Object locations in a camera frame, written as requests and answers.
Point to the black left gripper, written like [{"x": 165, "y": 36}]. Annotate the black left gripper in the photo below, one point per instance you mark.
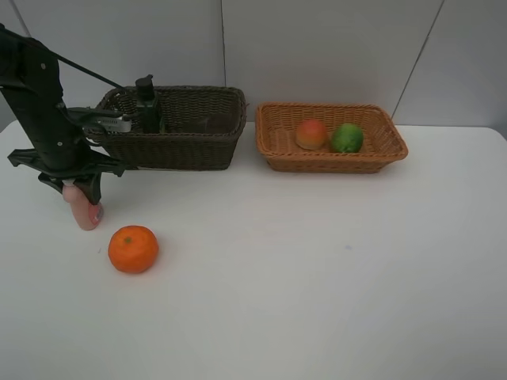
[{"x": 60, "y": 151}]

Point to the pink bottle white cap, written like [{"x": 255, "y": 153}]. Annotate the pink bottle white cap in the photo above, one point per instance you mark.
[{"x": 86, "y": 214}]

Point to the dark green pump bottle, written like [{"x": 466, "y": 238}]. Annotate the dark green pump bottle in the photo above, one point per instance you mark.
[{"x": 148, "y": 107}]

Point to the translucent purple plastic cup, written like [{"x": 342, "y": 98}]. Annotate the translucent purple plastic cup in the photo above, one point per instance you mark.
[{"x": 214, "y": 124}]

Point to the red orange peach fruit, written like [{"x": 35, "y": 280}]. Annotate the red orange peach fruit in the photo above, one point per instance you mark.
[{"x": 311, "y": 135}]

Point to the green lime fruit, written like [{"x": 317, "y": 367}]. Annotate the green lime fruit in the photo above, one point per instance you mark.
[{"x": 348, "y": 138}]

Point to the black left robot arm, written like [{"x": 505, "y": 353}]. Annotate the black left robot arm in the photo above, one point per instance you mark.
[{"x": 30, "y": 74}]

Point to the orange mandarin fruit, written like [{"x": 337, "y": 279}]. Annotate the orange mandarin fruit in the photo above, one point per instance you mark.
[{"x": 133, "y": 249}]

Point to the dark brown wicker basket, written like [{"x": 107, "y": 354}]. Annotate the dark brown wicker basket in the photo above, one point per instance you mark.
[{"x": 181, "y": 147}]

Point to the light orange wicker basket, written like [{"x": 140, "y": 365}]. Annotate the light orange wicker basket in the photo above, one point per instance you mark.
[{"x": 276, "y": 124}]

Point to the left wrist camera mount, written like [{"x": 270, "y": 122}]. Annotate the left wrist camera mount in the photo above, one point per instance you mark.
[{"x": 98, "y": 119}]

